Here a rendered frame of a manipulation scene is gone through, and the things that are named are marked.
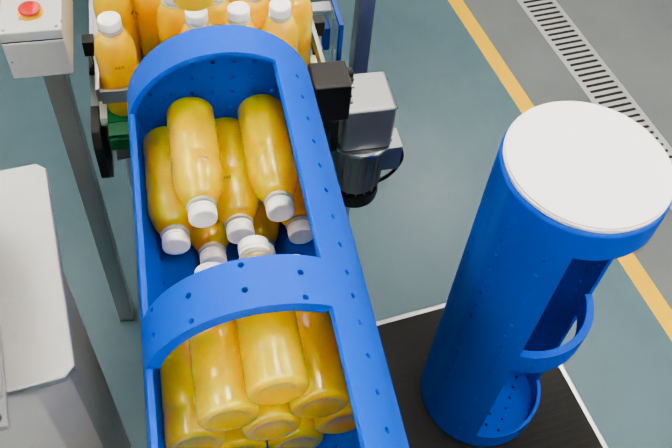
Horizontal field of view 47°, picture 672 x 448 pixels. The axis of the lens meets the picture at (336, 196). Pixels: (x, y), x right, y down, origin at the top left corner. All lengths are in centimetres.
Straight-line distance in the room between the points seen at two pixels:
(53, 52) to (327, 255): 69
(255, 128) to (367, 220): 136
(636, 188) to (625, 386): 112
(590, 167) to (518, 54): 183
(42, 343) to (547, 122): 86
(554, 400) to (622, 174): 90
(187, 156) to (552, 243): 58
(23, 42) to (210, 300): 69
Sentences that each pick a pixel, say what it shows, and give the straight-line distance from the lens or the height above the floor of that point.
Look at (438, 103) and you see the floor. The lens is 284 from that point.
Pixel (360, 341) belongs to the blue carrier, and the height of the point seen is 119.
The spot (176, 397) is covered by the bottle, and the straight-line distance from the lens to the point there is 96.
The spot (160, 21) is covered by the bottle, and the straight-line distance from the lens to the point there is 145.
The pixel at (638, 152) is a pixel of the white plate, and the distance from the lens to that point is 137.
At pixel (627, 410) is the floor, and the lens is 232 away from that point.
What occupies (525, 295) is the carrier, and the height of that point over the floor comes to 82.
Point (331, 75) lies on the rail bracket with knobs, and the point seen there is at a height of 100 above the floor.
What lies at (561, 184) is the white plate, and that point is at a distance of 127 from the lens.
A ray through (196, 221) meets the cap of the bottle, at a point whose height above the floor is 111.
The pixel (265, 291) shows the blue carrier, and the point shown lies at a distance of 85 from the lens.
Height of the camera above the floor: 196
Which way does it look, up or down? 52 degrees down
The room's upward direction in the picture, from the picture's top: 6 degrees clockwise
